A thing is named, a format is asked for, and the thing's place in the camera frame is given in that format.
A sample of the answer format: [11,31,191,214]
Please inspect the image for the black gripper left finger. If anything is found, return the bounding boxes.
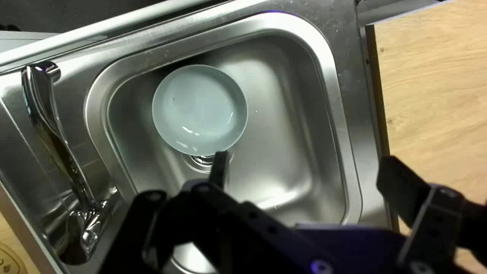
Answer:
[98,151,286,274]

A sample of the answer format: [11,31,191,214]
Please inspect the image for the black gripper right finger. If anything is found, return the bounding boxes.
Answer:
[376,156,487,274]

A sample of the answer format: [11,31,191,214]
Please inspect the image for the chrome sink faucet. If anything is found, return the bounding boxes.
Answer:
[20,60,116,256]

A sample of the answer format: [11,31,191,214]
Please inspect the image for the light blue bowl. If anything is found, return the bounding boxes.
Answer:
[151,63,250,159]

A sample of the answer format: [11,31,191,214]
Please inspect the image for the stainless steel sink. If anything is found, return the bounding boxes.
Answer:
[0,0,402,274]

